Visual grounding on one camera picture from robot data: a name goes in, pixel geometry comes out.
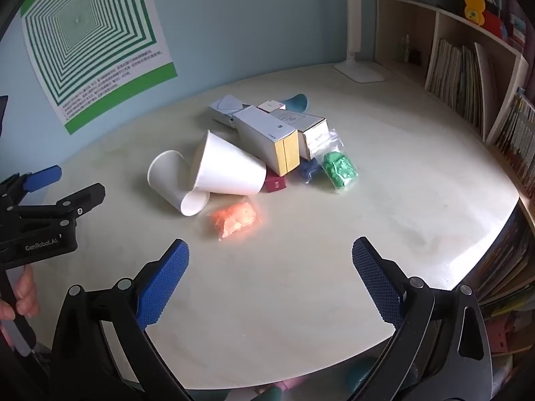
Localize row of thin upright books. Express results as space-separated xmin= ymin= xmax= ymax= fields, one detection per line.
xmin=425 ymin=38 xmax=497 ymax=129

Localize teal round pad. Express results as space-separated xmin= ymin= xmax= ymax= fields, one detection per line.
xmin=279 ymin=93 xmax=309 ymax=113

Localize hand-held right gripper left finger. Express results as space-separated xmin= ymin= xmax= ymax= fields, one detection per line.
xmin=50 ymin=238 xmax=197 ymax=401

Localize curved wooden bookshelf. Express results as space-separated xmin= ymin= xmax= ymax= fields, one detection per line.
xmin=373 ymin=0 xmax=535 ymax=358

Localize person's leg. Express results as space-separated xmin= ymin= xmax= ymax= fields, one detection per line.
xmin=347 ymin=357 xmax=391 ymax=398
xmin=253 ymin=386 xmax=287 ymax=401

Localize green filled plastic bag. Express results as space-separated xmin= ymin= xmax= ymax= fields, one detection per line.
xmin=309 ymin=129 xmax=359 ymax=193

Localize white and brown carton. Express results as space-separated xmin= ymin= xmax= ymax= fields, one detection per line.
xmin=293 ymin=114 xmax=331 ymax=161

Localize yellow toy duck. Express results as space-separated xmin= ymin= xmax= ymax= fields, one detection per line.
xmin=464 ymin=0 xmax=486 ymax=26

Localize dark red box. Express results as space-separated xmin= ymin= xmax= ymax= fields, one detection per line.
xmin=264 ymin=171 xmax=287 ymax=195

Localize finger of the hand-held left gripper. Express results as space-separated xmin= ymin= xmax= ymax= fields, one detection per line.
xmin=17 ymin=183 xmax=106 ymax=223
xmin=0 ymin=165 xmax=63 ymax=203

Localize orange plastic bag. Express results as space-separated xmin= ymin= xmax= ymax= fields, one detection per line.
xmin=209 ymin=200 xmax=265 ymax=241

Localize small white red-label box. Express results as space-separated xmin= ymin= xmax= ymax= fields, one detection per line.
xmin=256 ymin=99 xmax=287 ymax=113

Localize green striped wall poster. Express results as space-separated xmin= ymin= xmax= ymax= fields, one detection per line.
xmin=21 ymin=0 xmax=178 ymax=135

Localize person's left hand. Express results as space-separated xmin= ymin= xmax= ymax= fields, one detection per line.
xmin=0 ymin=266 xmax=40 ymax=345

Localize person's left leg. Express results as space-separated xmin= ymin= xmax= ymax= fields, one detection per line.
xmin=253 ymin=386 xmax=287 ymax=401

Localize person's right leg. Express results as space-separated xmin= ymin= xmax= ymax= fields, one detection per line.
xmin=347 ymin=357 xmax=391 ymax=398

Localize white box with yellow end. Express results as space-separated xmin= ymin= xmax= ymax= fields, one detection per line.
xmin=232 ymin=106 xmax=301 ymax=177

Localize books below table edge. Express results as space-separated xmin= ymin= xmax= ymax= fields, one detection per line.
xmin=470 ymin=213 xmax=535 ymax=358

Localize row of colourful slanted books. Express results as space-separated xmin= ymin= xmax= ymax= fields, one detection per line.
xmin=495 ymin=92 xmax=535 ymax=186

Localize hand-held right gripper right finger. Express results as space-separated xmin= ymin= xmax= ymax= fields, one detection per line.
xmin=347 ymin=236 xmax=496 ymax=401

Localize white paper cup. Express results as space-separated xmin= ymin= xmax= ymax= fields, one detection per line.
xmin=191 ymin=130 xmax=267 ymax=196
xmin=147 ymin=149 xmax=210 ymax=217

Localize blue filled plastic bag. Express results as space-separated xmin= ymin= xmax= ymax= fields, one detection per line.
xmin=298 ymin=159 xmax=325 ymax=183

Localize flat white and blue box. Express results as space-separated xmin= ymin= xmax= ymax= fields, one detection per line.
xmin=208 ymin=95 xmax=247 ymax=128

